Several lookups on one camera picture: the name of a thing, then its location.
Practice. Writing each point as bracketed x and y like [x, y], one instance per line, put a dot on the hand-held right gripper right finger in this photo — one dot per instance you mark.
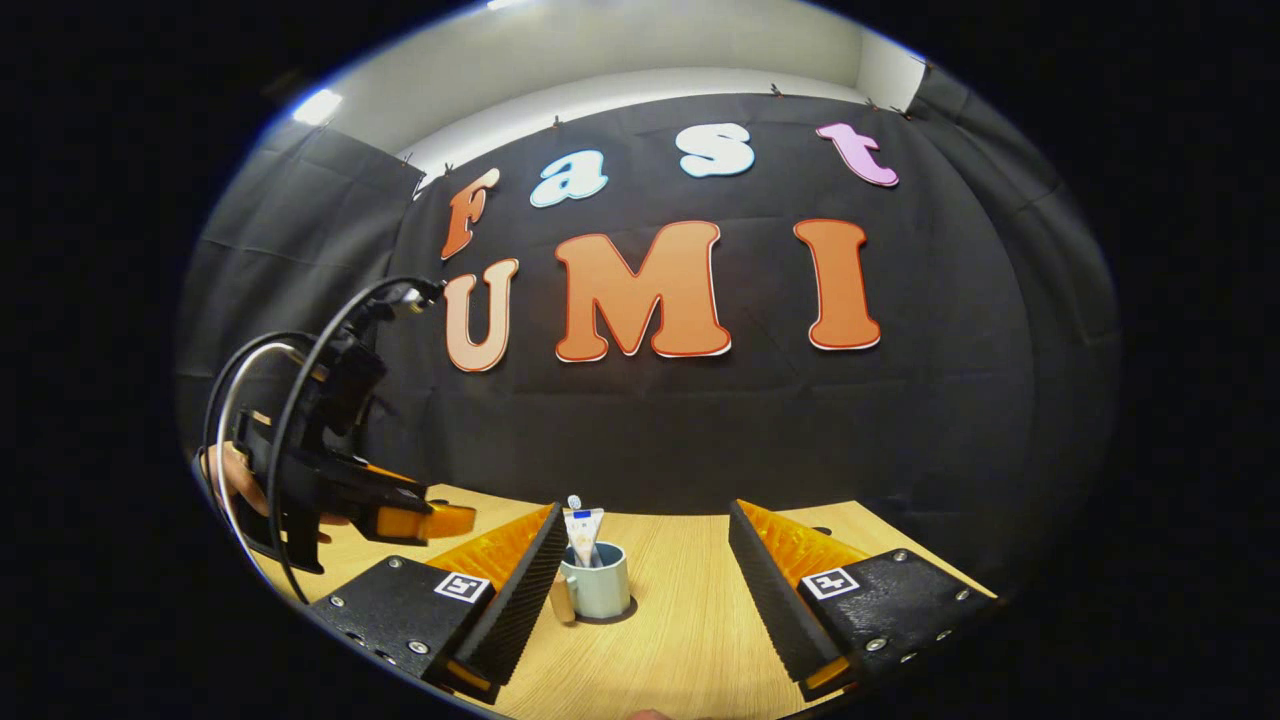
[775, 600]

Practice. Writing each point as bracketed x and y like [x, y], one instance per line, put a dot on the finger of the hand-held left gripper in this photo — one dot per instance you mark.
[420, 522]
[390, 485]

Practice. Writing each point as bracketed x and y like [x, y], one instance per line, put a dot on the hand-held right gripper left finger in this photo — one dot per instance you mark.
[525, 600]

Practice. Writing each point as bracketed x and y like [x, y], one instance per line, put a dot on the light blue cup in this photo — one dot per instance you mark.
[605, 590]

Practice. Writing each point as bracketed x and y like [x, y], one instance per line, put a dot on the white toothpaste tube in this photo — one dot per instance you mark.
[583, 535]

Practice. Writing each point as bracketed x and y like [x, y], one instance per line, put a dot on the brown round coaster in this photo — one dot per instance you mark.
[628, 610]

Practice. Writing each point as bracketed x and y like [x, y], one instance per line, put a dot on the wooden desktop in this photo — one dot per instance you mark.
[680, 640]

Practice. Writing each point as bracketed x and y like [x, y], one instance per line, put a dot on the black backdrop cloth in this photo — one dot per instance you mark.
[700, 430]

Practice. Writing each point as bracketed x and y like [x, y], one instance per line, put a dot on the ceiling light panel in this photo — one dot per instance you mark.
[317, 105]
[505, 3]

